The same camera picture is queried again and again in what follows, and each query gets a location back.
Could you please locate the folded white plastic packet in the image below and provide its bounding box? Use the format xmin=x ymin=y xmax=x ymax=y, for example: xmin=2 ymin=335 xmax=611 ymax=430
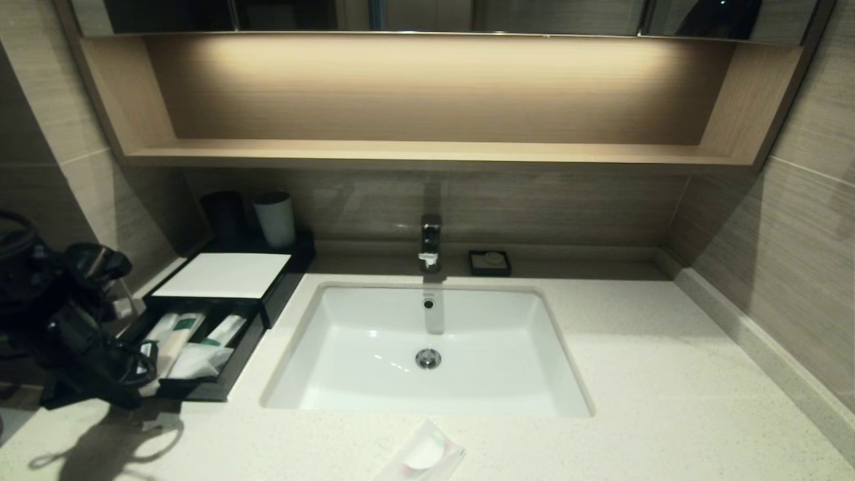
xmin=167 ymin=343 xmax=234 ymax=380

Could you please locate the comb packet green band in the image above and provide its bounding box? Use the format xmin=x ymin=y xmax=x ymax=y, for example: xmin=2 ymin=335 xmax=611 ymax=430
xmin=157 ymin=313 xmax=206 ymax=378

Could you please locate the white ceramic sink basin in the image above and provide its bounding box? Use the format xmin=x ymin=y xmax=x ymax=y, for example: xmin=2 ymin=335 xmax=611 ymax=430
xmin=261 ymin=282 xmax=595 ymax=418

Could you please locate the black square soap dish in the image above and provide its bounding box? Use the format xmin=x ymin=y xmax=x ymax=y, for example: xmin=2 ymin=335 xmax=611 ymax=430
xmin=468 ymin=250 xmax=512 ymax=277

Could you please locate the chrome sink faucet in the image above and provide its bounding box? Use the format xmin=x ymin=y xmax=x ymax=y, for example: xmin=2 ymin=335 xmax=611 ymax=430
xmin=418 ymin=214 xmax=444 ymax=273

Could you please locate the white cup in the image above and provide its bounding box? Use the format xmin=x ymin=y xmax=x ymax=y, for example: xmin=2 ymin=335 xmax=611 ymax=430
xmin=252 ymin=192 xmax=297 ymax=250

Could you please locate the square clear white packet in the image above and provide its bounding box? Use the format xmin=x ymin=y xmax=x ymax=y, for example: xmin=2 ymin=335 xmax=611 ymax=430
xmin=374 ymin=419 xmax=467 ymax=481

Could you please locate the black cup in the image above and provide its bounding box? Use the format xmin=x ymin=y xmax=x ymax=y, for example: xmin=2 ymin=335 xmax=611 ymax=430
xmin=200 ymin=192 xmax=248 ymax=245

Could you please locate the mirror cabinet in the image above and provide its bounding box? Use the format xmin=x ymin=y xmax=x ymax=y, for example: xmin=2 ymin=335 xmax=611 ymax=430
xmin=67 ymin=0 xmax=824 ymax=45

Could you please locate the black amenity box white top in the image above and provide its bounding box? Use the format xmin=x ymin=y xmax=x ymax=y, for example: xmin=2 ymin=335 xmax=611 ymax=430
xmin=144 ymin=230 xmax=317 ymax=329

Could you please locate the wooden wall shelf niche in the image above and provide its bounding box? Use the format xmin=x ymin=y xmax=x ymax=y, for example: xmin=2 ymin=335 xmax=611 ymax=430
xmin=57 ymin=33 xmax=836 ymax=176

